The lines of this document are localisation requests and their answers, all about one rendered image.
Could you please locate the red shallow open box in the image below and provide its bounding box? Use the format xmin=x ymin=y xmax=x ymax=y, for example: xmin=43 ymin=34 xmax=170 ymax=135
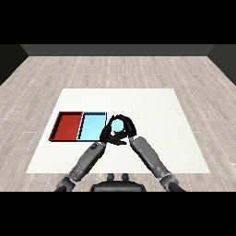
xmin=48 ymin=111 xmax=85 ymax=143

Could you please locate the dark grey robot body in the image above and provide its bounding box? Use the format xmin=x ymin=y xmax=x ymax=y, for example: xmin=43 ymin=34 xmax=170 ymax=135
xmin=89 ymin=173 xmax=147 ymax=193

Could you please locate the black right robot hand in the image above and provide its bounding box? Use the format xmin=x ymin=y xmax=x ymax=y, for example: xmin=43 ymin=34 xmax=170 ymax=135
xmin=112 ymin=113 xmax=137 ymax=140

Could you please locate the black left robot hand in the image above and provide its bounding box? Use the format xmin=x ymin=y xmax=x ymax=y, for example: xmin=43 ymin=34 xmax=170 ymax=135
xmin=99 ymin=114 xmax=127 ymax=147

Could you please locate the light blue shallow open box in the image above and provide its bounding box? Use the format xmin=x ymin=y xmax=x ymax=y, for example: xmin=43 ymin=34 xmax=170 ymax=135
xmin=76 ymin=111 xmax=108 ymax=142

